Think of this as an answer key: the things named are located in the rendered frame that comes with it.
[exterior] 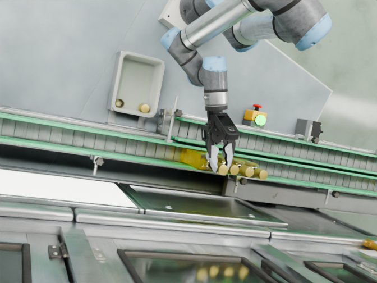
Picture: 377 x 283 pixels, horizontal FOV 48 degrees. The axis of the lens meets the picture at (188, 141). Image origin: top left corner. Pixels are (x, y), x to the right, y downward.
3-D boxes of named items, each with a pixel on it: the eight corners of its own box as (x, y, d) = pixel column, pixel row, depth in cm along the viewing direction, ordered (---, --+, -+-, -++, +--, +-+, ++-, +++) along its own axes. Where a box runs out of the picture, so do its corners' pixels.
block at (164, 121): (153, 132, 164) (159, 134, 158) (158, 108, 164) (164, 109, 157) (162, 133, 166) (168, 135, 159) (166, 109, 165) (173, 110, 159)
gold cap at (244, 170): (238, 174, 146) (244, 176, 142) (239, 164, 145) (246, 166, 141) (247, 175, 147) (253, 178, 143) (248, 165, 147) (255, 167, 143)
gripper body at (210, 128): (221, 140, 142) (220, 104, 140) (233, 143, 134) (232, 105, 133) (201, 142, 140) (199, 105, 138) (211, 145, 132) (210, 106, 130)
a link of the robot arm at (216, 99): (231, 91, 132) (208, 92, 129) (232, 106, 132) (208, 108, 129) (221, 91, 139) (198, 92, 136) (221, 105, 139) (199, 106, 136)
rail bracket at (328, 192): (310, 199, 189) (330, 207, 176) (313, 184, 188) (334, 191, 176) (317, 200, 190) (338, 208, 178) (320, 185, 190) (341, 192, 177)
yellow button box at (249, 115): (242, 124, 185) (250, 126, 179) (245, 108, 185) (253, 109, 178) (255, 127, 188) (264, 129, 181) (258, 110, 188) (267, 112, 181)
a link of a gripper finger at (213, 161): (210, 170, 140) (212, 142, 139) (217, 173, 135) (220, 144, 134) (201, 169, 139) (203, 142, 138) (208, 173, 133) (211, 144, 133)
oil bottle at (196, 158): (179, 160, 163) (201, 171, 143) (182, 146, 162) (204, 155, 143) (192, 162, 165) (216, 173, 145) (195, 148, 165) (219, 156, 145)
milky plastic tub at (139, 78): (106, 109, 163) (110, 110, 155) (116, 51, 161) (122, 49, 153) (148, 117, 169) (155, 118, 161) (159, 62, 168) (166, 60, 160)
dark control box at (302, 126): (293, 135, 196) (304, 137, 188) (296, 118, 196) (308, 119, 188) (307, 137, 199) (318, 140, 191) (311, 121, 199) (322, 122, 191)
